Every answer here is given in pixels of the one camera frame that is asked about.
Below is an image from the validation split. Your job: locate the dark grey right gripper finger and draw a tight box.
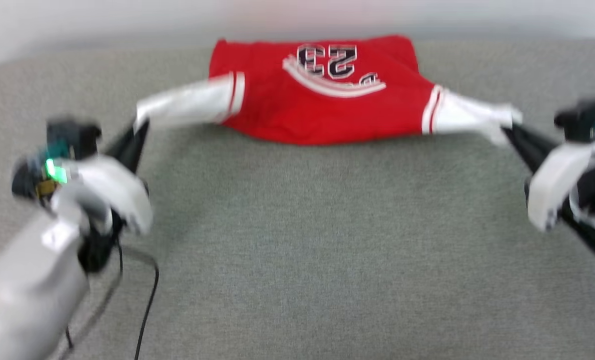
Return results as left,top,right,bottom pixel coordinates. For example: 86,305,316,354
501,127,560,160
501,128,545,174

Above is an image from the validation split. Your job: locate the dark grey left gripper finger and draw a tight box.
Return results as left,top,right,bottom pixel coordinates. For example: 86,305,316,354
122,119,151,174
105,119,149,160

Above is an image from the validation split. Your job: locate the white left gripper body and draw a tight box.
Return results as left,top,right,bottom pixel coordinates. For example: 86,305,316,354
51,154,154,237

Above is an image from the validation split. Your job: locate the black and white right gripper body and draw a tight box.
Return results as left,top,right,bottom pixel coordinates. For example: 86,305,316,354
525,139,595,233

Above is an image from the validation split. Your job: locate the red and white jersey garment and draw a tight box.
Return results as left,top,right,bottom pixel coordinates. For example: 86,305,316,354
135,34,524,147

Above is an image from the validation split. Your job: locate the teal left cable connector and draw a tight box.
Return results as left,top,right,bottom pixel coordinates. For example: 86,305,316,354
46,142,71,162

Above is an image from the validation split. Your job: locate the thin black cable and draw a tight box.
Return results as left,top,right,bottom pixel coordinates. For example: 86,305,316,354
63,270,124,352

